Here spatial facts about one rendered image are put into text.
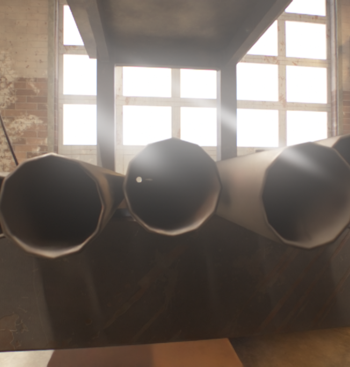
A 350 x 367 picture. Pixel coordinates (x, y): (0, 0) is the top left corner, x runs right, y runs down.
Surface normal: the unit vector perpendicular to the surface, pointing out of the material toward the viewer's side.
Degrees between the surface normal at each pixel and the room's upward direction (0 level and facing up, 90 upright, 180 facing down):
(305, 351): 0
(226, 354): 1
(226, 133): 90
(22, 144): 90
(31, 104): 90
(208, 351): 1
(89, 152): 90
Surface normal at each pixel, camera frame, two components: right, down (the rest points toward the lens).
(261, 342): 0.00, -1.00
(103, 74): 0.13, 0.01
